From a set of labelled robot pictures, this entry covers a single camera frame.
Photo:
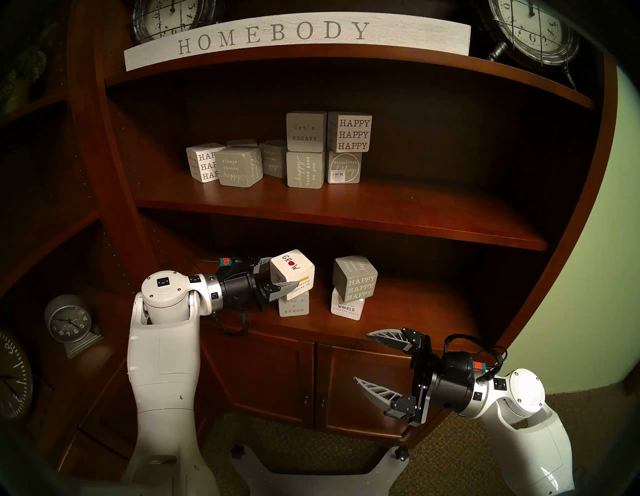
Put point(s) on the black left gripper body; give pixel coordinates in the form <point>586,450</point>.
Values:
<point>242,290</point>

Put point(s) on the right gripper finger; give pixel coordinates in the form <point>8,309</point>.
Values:
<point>390,339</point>
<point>380,392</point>

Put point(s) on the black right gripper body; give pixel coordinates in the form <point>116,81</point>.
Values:
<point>450,382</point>

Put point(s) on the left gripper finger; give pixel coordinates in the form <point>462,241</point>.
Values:
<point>280,290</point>
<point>261,265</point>

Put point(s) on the white GROW cube I CAN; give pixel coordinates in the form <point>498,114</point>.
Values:
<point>292,267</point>

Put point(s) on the grey HAPPY print cube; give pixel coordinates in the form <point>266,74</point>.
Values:
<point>355,277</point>

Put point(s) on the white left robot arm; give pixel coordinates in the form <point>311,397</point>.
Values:
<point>165,375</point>

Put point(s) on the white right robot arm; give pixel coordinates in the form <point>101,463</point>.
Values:
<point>525,430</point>

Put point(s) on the grey LIFE'S A BEACH cube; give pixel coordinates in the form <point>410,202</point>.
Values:
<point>295,306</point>

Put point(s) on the wooden cabinet door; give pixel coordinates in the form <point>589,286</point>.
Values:
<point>345,400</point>
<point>265,375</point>

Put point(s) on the white GROW cube WORLD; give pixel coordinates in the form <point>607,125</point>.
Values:
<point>347,310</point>

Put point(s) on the black base knob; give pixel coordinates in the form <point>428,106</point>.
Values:
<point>401,453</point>
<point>239,452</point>

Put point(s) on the grey always choose happy cube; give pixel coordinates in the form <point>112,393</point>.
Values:
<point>235,167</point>

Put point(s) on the grey happy looks good cube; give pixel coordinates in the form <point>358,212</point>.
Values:
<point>305,171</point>

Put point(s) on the grey script print cube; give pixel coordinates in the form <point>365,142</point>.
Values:
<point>274,160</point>

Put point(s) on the white HAPPY print cube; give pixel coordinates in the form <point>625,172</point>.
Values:
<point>199,162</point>
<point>352,134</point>

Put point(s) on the plain white cube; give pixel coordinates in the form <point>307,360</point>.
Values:
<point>241,143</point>

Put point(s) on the grey circle logo cube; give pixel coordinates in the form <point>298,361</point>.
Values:
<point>344,167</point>

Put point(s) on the wooden shelf board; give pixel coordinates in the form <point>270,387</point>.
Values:
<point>425,215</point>
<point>500,70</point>

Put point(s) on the grey LET'S ESCAPE cube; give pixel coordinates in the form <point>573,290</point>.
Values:
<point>306,132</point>

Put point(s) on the small grey alarm clock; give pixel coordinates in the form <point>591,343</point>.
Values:
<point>67,320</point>

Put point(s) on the dark wooden bookcase unit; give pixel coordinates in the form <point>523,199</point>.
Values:
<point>50,235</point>
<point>575,225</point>

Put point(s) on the white HOMEBODY wooden sign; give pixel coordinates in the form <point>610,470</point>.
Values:
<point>300,32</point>

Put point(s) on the large brown round clock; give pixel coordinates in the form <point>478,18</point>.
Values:
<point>12,375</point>

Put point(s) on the green potted plant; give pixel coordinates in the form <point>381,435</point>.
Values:
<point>30,70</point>

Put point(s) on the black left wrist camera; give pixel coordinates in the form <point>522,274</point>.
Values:
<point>240,265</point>

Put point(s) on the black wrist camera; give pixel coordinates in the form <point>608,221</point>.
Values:
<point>479,365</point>
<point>240,265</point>

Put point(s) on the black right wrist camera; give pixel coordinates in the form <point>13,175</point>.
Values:
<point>479,365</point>

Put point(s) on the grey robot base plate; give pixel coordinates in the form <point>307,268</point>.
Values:
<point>260,475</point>

